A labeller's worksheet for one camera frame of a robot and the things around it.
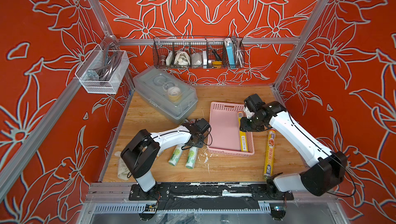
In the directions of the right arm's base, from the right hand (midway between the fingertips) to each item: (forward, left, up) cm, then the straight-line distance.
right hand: (241, 127), depth 78 cm
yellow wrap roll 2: (-1, -4, -13) cm, 14 cm away
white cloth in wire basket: (+36, +33, +17) cm, 52 cm away
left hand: (-1, +23, -14) cm, 27 cm away
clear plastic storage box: (+22, +43, +2) cm, 48 cm away
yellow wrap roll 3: (-8, -17, -13) cm, 23 cm away
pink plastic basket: (+11, +6, -15) cm, 20 cm away
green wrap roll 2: (-12, +26, -11) cm, 30 cm away
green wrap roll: (-10, +35, -12) cm, 38 cm away
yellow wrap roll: (+12, +27, -13) cm, 32 cm away
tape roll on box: (+20, +37, +3) cm, 42 cm away
